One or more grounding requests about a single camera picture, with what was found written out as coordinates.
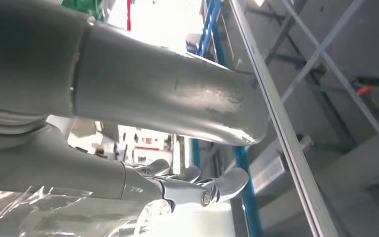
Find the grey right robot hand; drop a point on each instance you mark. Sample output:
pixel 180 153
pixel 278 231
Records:
pixel 160 95

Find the steel workbench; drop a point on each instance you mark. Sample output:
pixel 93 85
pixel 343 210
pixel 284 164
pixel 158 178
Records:
pixel 340 163

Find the thin red pole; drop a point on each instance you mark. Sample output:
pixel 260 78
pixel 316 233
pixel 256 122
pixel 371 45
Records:
pixel 129 13

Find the green plastic crate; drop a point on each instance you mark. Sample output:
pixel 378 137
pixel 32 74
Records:
pixel 81 6

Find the blue metal frame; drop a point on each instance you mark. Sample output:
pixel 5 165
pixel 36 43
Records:
pixel 250 202

